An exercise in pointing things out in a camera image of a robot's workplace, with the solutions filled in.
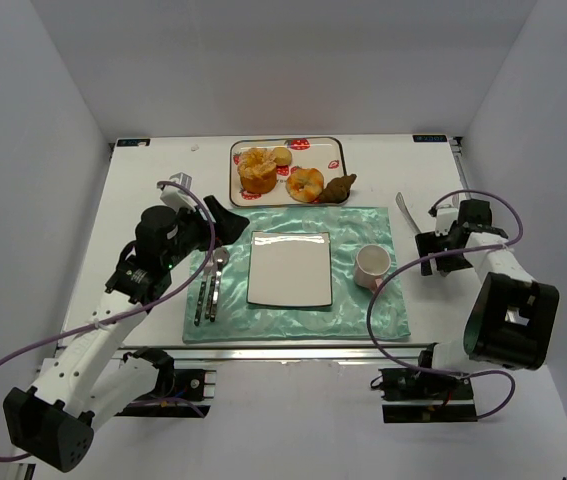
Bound steel serving tongs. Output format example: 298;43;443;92
395;192;422;235

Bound glazed ring bread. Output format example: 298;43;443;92
286;168;324;203

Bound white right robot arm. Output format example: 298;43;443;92
415;199;559;373

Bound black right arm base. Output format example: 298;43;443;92
370;368;477;424

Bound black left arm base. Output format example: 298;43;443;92
117;347;217;419

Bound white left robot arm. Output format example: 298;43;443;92
3;196;249;472

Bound tall orange muffin bread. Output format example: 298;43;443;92
237;148;277;194

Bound steel spoon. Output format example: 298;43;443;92
205;247;230;323

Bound steel fork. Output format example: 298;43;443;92
194;258;214;326

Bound steel table knife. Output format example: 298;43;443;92
209;268;222;322

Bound white square plate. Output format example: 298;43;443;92
247;231;333;309

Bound small round bun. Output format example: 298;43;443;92
271;146;292;167

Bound pink ceramic mug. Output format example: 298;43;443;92
353;244;392;292

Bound brown chocolate croissant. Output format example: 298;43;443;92
316;174;357;204

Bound strawberry print tray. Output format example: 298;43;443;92
229;137;348;208

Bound green satin placemat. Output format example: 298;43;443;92
182;207;410;344

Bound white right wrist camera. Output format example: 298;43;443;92
429;203;459;237

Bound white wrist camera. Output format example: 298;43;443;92
429;203;459;237
157;182;197;212

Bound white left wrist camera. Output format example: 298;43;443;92
157;182;197;212

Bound aluminium table edge rail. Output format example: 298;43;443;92
37;342;444;371

